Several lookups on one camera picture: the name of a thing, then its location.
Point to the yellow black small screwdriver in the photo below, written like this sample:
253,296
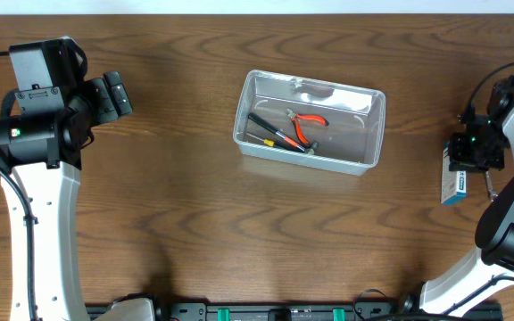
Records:
268,142

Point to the red handled pliers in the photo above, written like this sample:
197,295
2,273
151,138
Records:
297,118

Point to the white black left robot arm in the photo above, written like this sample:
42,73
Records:
45,123

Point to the blue white packaged tool card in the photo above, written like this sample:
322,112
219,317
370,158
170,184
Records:
453,183

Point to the silver combination wrench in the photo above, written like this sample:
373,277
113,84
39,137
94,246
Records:
490,187

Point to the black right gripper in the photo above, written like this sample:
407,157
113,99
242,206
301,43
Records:
460,161

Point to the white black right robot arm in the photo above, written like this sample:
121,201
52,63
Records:
489,266

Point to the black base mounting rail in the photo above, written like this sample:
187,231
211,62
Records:
202,312

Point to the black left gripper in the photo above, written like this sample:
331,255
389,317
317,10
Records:
102,111

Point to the black handled metal tool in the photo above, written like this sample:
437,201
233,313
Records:
300,147

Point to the clear plastic container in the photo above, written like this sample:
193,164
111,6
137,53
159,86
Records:
350,144

